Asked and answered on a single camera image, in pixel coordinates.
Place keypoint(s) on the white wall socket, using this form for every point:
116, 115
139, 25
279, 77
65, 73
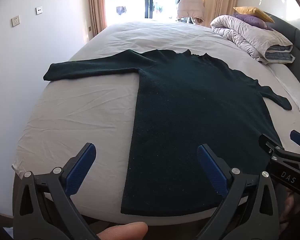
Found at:
15, 21
39, 10

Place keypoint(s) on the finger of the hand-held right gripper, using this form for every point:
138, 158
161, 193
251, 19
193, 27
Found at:
297, 138
268, 143

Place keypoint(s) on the patterned hanging cloth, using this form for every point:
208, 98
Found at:
121, 10

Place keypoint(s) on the bed with white sheet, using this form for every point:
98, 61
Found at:
77, 117

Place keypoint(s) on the yellow pillow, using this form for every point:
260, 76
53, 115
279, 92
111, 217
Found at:
255, 12

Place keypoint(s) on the flat white pillow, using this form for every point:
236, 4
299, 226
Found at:
292, 90

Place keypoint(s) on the person's left hand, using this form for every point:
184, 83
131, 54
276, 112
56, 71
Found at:
122, 231

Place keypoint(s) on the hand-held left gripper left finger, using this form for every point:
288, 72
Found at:
82, 166

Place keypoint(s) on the beige puffer jacket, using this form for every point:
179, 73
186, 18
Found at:
190, 7

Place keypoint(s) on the folded white duvet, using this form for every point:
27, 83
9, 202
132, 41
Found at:
245, 35

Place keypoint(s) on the black framed window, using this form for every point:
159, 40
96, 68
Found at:
140, 8

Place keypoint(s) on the purple pillow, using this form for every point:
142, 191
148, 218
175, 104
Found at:
255, 21

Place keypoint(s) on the dark green sweater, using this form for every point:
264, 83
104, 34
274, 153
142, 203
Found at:
190, 117

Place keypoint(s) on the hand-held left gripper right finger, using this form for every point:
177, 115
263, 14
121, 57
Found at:
212, 172

